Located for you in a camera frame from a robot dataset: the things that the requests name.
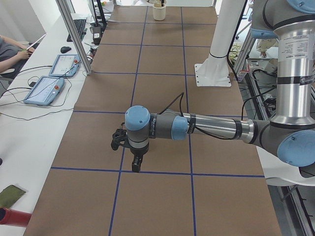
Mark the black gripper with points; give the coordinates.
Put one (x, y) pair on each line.
(139, 151)

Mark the white ribbed mug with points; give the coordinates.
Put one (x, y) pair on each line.
(159, 11)

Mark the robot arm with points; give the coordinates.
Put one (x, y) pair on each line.
(290, 133)

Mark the brown gridded table mat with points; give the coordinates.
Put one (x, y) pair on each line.
(199, 186)

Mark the near blue teach pendant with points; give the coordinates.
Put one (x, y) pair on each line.
(44, 91)

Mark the blue teach pendant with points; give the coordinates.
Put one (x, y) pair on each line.
(65, 65)
(44, 91)

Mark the far blue teach pendant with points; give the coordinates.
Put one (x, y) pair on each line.
(65, 65)

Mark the olive green cloth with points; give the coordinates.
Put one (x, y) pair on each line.
(10, 195)

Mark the black computer mouse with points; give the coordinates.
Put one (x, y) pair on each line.
(65, 49)

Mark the red bottle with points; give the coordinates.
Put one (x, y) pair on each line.
(14, 218)

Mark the black power adapter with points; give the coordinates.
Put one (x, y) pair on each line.
(97, 35)

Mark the black keyboard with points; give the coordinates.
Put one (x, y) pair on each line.
(80, 25)

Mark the seated person grey shirt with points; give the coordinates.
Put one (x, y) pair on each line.
(13, 55)

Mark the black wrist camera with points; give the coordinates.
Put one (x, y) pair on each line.
(119, 137)

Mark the aluminium frame post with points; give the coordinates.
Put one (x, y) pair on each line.
(67, 18)

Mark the white camera stand post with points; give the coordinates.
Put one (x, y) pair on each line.
(214, 71)

